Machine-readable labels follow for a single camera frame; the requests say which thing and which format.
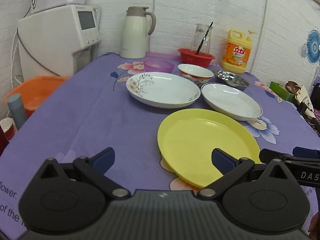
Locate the blue paper fan decoration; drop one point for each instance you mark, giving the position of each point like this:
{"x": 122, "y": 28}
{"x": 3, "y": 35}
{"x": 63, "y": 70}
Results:
{"x": 312, "y": 46}

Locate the clear glass jar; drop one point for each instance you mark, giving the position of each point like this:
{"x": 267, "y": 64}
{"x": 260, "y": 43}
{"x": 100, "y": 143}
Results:
{"x": 202, "y": 38}

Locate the purple plastic bowl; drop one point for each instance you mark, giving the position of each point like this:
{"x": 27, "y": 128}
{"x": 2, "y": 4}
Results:
{"x": 157, "y": 65}

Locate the white water dispenser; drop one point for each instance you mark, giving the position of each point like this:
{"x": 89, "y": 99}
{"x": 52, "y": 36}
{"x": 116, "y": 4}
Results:
{"x": 58, "y": 41}

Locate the yellow plastic plate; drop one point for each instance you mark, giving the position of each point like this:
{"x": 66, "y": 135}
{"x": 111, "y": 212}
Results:
{"x": 187, "y": 138}

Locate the stainless steel bowl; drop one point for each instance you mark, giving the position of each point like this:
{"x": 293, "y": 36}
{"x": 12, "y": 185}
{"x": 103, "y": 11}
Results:
{"x": 231, "y": 79}

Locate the white floral ceramic plate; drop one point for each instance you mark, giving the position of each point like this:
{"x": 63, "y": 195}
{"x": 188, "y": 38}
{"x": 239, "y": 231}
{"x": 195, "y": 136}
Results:
{"x": 163, "y": 90}

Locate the yellow dish soap bottle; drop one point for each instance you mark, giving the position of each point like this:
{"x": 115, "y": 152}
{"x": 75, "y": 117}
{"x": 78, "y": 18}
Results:
{"x": 237, "y": 51}

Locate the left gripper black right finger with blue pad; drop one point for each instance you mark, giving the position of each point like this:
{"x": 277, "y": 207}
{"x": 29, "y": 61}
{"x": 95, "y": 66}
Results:
{"x": 243, "y": 179}

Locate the white thermos jug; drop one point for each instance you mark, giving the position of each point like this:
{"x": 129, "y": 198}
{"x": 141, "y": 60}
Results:
{"x": 139, "y": 24}

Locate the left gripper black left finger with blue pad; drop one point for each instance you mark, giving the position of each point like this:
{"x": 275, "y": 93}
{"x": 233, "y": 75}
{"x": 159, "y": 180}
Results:
{"x": 82, "y": 179}

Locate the green box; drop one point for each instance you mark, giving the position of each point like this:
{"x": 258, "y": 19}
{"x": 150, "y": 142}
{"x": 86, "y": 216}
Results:
{"x": 282, "y": 92}

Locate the red patterned ceramic bowl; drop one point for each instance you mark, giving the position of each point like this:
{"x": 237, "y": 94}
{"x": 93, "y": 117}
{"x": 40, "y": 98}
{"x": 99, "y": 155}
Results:
{"x": 196, "y": 74}

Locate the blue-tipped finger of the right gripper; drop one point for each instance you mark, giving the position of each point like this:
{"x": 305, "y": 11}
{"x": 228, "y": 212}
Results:
{"x": 301, "y": 152}

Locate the beige printed bag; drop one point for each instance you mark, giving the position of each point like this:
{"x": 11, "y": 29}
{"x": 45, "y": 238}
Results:
{"x": 304, "y": 102}

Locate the orange plastic basin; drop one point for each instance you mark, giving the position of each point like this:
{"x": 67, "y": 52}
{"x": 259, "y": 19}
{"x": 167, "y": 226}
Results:
{"x": 35, "y": 91}

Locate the black container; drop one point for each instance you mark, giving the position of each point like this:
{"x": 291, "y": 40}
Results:
{"x": 315, "y": 95}

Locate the red plastic basket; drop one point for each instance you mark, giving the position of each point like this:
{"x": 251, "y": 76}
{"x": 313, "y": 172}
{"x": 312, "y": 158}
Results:
{"x": 190, "y": 57}

